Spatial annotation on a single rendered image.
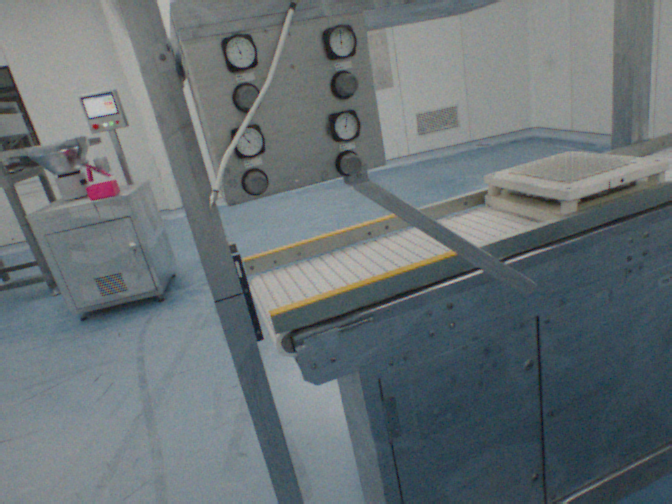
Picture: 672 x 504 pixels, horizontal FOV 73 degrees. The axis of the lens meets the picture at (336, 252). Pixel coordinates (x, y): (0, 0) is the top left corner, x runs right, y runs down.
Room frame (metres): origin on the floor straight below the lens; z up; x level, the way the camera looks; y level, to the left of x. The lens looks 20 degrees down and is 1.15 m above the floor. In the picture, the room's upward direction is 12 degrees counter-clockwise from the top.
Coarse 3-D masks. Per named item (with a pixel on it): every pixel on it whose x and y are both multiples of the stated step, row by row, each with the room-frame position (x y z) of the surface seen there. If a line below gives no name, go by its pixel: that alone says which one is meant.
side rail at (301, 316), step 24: (648, 192) 0.78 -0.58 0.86; (576, 216) 0.73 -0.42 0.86; (600, 216) 0.75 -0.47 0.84; (504, 240) 0.69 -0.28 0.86; (528, 240) 0.71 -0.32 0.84; (432, 264) 0.66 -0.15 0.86; (456, 264) 0.67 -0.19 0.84; (360, 288) 0.62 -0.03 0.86; (384, 288) 0.63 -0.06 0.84; (408, 288) 0.65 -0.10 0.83; (288, 312) 0.59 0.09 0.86; (312, 312) 0.60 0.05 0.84; (336, 312) 0.61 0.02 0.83
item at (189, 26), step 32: (192, 0) 0.56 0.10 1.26; (224, 0) 0.57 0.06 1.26; (256, 0) 0.58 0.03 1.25; (288, 0) 0.59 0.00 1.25; (320, 0) 0.60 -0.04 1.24; (352, 0) 0.61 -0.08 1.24; (384, 0) 0.62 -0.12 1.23; (416, 0) 0.63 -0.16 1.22; (448, 0) 0.78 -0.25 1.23; (480, 0) 0.87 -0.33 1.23; (192, 32) 0.56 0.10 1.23; (224, 32) 0.57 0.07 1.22
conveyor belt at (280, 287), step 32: (448, 224) 0.92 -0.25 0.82; (480, 224) 0.88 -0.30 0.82; (512, 224) 0.84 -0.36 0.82; (320, 256) 0.89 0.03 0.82; (352, 256) 0.85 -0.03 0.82; (384, 256) 0.81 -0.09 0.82; (416, 256) 0.78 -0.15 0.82; (256, 288) 0.80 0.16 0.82; (288, 288) 0.76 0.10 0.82; (320, 288) 0.73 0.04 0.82; (416, 288) 0.67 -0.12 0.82; (320, 320) 0.62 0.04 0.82
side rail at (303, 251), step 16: (640, 144) 1.12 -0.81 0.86; (656, 144) 1.14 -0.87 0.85; (480, 192) 1.00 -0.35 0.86; (432, 208) 0.96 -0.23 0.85; (448, 208) 0.97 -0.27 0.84; (464, 208) 0.98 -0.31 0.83; (384, 224) 0.93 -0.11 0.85; (400, 224) 0.94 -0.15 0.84; (320, 240) 0.89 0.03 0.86; (336, 240) 0.90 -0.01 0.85; (352, 240) 0.91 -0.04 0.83; (272, 256) 0.86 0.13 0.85; (288, 256) 0.87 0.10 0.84; (304, 256) 0.88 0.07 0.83; (256, 272) 0.85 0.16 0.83
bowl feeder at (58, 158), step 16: (48, 144) 2.95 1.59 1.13; (64, 144) 2.99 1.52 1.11; (48, 160) 2.97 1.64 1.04; (64, 160) 3.01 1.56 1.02; (96, 160) 3.07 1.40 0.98; (64, 176) 3.06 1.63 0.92; (80, 176) 3.09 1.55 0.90; (112, 176) 3.04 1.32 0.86; (64, 192) 3.04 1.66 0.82; (80, 192) 3.06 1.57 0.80
